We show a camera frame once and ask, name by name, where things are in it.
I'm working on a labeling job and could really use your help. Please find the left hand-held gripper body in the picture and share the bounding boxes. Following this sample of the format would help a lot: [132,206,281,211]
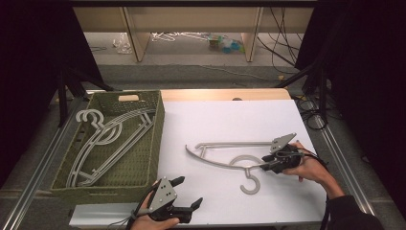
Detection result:
[147,176,193,224]

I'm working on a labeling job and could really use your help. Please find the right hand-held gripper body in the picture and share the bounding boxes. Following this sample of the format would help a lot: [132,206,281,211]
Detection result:
[269,132,305,175]

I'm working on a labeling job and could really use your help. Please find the grey plastic clothes hanger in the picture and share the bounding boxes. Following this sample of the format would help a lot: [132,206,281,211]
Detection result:
[185,141,282,196]
[65,108,157,188]
[68,109,158,188]

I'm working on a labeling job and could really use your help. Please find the green woven basket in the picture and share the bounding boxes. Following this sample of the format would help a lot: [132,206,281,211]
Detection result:
[50,90,167,204]

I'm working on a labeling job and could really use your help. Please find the person's left hand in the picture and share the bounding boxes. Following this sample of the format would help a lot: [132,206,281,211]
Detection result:
[129,180,181,230]

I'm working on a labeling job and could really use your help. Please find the person's right hand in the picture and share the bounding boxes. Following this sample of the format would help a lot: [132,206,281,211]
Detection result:
[282,141,330,185]

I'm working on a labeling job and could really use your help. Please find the white table cover sheet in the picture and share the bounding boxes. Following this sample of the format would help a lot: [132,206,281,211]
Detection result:
[68,99,328,226]

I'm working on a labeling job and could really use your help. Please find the black metal stand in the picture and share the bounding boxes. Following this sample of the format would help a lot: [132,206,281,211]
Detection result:
[273,60,330,120]
[56,66,115,128]

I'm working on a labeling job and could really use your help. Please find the black curtain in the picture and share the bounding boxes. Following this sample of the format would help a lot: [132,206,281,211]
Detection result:
[0,0,105,190]
[295,0,406,207]

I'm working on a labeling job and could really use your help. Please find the colourful plastic things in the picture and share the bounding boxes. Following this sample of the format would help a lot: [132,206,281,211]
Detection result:
[207,34,246,55]

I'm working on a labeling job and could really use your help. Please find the white hangers on floor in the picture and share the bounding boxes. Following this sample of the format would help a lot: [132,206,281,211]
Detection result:
[150,31,213,43]

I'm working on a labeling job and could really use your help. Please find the clear plastic bag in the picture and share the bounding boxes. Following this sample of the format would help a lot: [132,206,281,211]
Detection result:
[111,32,134,55]

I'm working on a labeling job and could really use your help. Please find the light wooden desk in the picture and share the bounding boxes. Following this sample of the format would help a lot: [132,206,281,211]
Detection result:
[72,6,316,63]

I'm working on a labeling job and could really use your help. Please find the grey left gripper cable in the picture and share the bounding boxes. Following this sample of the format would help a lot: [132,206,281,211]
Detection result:
[106,208,151,230]

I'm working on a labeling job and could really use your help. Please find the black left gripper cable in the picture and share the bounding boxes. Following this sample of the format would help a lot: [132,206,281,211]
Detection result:
[124,185,161,230]

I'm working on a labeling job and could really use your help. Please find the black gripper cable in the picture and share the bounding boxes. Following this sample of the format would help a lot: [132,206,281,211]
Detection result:
[124,185,161,230]
[300,148,331,230]

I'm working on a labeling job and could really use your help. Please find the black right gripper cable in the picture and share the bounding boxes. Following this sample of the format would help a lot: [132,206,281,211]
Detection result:
[300,148,331,230]

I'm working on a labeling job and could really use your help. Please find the coiled black cables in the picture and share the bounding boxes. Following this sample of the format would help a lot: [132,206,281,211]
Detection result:
[294,95,330,131]

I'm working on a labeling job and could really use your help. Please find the aluminium rail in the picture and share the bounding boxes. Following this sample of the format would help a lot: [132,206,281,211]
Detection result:
[310,111,377,218]
[0,95,88,230]

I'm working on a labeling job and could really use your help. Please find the hanging black cables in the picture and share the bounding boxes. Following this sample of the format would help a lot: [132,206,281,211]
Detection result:
[257,6,305,69]

